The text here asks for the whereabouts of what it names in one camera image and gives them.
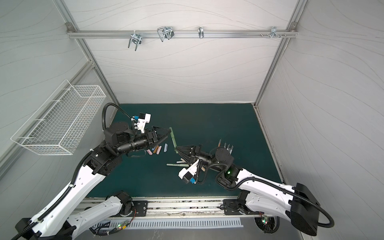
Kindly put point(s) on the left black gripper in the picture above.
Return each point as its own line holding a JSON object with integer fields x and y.
{"x": 151, "y": 137}

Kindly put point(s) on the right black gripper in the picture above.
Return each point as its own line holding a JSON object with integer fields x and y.
{"x": 195, "y": 153}

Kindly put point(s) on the pale pink pen cap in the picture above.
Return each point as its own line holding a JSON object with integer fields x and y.
{"x": 158, "y": 150}

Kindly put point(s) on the brown pen cap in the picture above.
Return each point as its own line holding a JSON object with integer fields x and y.
{"x": 155, "y": 149}

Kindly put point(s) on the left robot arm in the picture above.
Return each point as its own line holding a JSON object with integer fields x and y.
{"x": 56, "y": 221}

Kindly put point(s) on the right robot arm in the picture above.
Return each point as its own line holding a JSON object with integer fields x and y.
{"x": 303, "y": 210}

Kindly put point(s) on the light green pen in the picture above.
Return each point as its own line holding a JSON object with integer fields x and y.
{"x": 178, "y": 165}

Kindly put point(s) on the green table mat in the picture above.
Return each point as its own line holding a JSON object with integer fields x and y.
{"x": 142, "y": 175}

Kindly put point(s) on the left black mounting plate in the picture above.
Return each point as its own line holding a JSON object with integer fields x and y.
{"x": 134, "y": 208}

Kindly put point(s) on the black mounting plate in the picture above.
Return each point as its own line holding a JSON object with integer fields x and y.
{"x": 232, "y": 207}
{"x": 134, "y": 208}

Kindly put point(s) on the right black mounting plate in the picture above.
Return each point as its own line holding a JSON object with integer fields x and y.
{"x": 232, "y": 207}

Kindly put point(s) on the metal U-bolt clamp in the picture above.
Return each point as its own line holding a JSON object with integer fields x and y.
{"x": 135, "y": 40}

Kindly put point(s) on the metal U-bolt hook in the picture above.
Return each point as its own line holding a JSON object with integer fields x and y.
{"x": 165, "y": 32}

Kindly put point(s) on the aluminium crossbar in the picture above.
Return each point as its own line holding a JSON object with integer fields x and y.
{"x": 179, "y": 34}

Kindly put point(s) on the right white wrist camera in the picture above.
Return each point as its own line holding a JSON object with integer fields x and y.
{"x": 188, "y": 175}

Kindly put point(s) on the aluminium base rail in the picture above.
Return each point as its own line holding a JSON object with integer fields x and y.
{"x": 204, "y": 207}

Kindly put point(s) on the white wire basket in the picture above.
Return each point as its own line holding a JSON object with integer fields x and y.
{"x": 58, "y": 125}

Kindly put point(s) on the white slotted cable duct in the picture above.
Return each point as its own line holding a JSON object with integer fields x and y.
{"x": 197, "y": 223}

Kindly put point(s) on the small metal bracket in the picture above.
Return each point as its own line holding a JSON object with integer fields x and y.
{"x": 201, "y": 32}

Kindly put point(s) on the metal hook bracket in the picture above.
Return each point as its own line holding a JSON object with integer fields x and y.
{"x": 273, "y": 34}

